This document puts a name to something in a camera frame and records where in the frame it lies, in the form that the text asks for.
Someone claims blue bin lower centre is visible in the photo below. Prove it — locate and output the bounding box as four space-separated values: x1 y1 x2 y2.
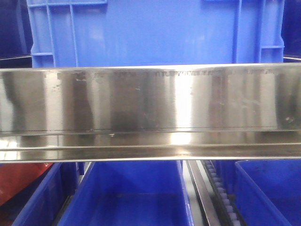
58 161 193 226

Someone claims stainless steel shelf beam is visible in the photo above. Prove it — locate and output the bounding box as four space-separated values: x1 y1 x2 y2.
0 63 301 163

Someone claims large blue bin upper shelf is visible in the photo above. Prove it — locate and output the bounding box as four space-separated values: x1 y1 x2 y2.
27 0 285 67

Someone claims blue bin lower right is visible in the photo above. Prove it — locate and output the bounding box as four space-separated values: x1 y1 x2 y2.
235 160 301 226

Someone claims blue bin lower left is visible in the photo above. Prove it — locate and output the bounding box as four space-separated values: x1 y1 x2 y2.
12 162 79 226

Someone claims red item in bin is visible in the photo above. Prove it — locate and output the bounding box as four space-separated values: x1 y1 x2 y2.
0 162 52 205

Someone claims dark blue bin upper left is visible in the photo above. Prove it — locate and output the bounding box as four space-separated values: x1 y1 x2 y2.
0 0 32 59

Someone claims dark blue bin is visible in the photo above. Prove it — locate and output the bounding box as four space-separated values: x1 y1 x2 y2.
0 0 32 59
282 0 301 62

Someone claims dark blue bin upper right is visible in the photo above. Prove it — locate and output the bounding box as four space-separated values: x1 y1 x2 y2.
282 0 301 62

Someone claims roller track rail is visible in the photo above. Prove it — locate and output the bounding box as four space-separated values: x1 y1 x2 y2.
186 160 246 226

